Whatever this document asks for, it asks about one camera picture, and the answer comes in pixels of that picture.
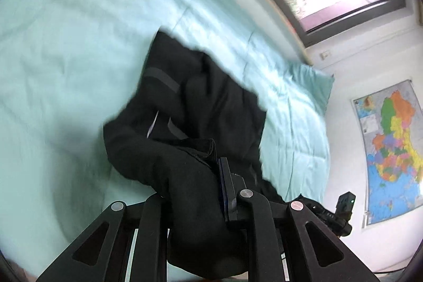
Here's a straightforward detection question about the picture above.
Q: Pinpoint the black hooded jacket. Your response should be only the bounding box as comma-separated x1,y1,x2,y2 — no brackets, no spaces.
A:
103,26,288,279

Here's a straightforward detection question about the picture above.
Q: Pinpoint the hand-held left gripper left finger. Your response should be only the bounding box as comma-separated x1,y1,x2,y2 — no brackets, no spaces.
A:
36,193,171,282

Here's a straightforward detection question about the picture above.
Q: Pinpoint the colourful wall map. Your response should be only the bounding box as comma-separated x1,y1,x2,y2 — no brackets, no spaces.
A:
350,80,423,230

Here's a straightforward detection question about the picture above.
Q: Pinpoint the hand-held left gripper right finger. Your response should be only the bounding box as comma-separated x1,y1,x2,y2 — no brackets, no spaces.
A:
217,157,380,282

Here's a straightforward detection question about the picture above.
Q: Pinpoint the teal quilt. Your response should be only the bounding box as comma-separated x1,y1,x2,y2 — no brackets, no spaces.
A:
0,0,335,276

